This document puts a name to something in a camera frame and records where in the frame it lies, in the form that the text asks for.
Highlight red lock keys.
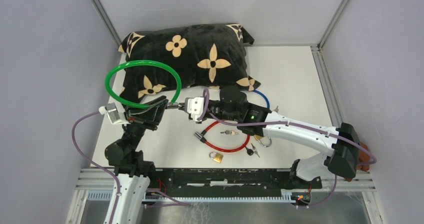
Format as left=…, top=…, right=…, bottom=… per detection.
left=220, top=130, right=239, bottom=136

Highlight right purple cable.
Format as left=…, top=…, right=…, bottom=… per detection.
left=197, top=88, right=378, bottom=165

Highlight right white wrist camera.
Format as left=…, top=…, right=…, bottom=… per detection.
left=184, top=96, right=205, bottom=116

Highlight small silver brass-lock keys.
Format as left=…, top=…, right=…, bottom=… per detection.
left=251, top=144, right=260, bottom=158

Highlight large brass padlock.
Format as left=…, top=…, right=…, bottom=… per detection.
left=253, top=135, right=272, bottom=148

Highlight black floral pillow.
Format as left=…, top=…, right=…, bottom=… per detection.
left=118, top=23, right=261, bottom=91

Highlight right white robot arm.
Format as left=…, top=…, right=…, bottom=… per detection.
left=184, top=86, right=362, bottom=188

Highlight small brass padlock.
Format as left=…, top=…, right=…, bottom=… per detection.
left=208, top=152, right=224, bottom=164

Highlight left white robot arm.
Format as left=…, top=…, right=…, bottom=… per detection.
left=99, top=95, right=168, bottom=224

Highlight red cable lock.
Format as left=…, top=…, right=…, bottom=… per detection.
left=194, top=121, right=251, bottom=153

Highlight silver keys on table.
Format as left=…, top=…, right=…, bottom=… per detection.
left=166, top=102, right=185, bottom=111

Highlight purple cable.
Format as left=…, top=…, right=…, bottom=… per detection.
left=72, top=111, right=122, bottom=224
left=197, top=88, right=378, bottom=165

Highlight blue cable lock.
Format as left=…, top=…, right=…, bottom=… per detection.
left=252, top=90, right=270, bottom=109

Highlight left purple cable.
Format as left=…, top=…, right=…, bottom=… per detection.
left=72, top=111, right=122, bottom=224

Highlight green cable lock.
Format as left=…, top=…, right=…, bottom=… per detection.
left=104, top=59, right=183, bottom=110

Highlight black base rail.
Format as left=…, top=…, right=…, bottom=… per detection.
left=148, top=168, right=323, bottom=203

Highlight brown cloth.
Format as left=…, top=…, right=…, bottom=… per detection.
left=356, top=142, right=371, bottom=172

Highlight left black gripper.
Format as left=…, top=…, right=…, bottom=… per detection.
left=122, top=95, right=168, bottom=153

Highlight black head key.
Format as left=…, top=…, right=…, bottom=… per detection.
left=245, top=147, right=254, bottom=156

